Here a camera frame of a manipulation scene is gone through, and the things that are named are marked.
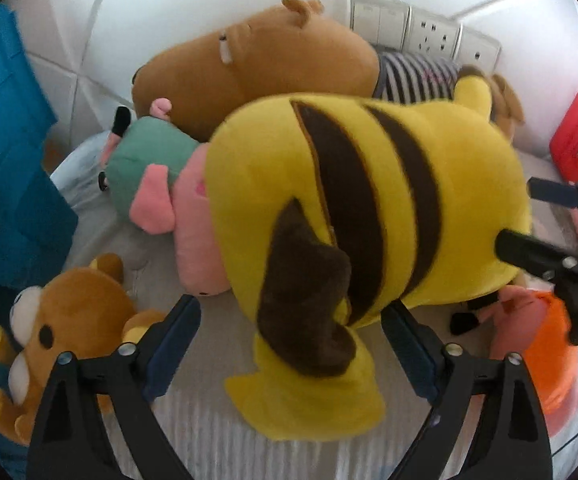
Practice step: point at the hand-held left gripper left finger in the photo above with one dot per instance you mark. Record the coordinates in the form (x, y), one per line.
(169, 352)

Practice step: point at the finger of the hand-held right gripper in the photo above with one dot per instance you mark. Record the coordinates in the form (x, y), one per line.
(529, 250)
(554, 191)

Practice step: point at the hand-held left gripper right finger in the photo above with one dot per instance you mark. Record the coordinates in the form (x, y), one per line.
(414, 357)

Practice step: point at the yellow plush with brown stripes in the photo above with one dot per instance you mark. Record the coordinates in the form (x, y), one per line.
(269, 175)

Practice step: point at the blue plastic crate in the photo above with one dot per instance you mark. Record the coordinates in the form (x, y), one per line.
(4, 185)

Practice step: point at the pig plush in orange dress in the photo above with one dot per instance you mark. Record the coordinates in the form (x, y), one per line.
(554, 360)

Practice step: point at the small brown bear plush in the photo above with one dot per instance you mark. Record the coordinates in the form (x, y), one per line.
(74, 310)

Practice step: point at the pig plush in green dress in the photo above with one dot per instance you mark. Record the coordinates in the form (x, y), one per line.
(154, 160)

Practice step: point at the large brown bear plush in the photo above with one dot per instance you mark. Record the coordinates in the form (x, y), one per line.
(269, 60)

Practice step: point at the white wall socket plate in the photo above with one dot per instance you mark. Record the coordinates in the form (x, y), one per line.
(479, 50)
(434, 32)

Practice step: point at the white wall switch plate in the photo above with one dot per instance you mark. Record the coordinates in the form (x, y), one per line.
(376, 20)

